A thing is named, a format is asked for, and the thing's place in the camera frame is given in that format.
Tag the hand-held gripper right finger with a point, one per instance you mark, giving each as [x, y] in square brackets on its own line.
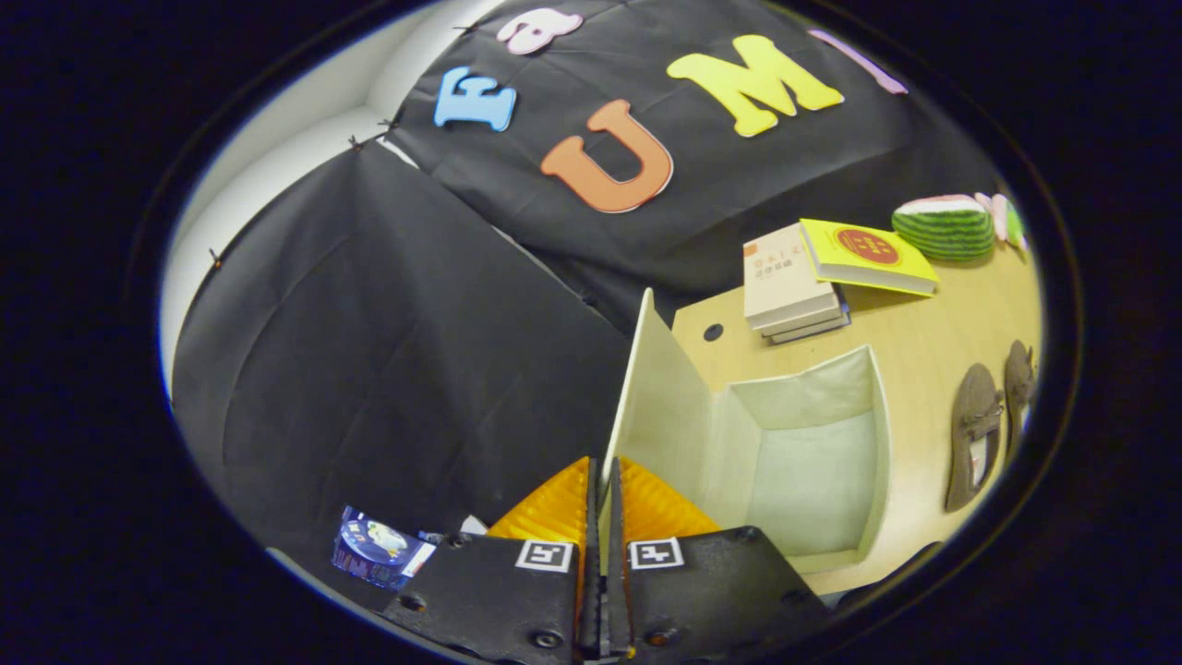
[711, 591]

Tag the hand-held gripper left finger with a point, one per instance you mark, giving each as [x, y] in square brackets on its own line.
[499, 600]

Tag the cream fabric storage box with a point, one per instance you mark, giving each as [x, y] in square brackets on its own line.
[803, 471]

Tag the brown felt shoe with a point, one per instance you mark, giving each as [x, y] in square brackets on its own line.
[974, 429]
[1019, 388]

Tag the white paper sheet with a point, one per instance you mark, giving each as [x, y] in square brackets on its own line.
[474, 525]

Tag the blue printed packet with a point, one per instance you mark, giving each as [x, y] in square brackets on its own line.
[377, 550]

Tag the black round desk grommet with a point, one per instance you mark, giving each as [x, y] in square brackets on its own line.
[713, 332]

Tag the blue cover book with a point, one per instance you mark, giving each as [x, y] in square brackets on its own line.
[822, 334]

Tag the white paged book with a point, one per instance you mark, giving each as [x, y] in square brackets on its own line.
[813, 325]

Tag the beige cover book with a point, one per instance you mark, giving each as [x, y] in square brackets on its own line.
[780, 272]

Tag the yellow book red label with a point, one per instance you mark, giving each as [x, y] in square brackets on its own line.
[863, 254]

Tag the watermelon slice plush toy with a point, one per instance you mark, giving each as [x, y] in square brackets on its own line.
[944, 231]

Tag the pink and green plush toy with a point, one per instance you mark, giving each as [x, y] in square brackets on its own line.
[1002, 217]

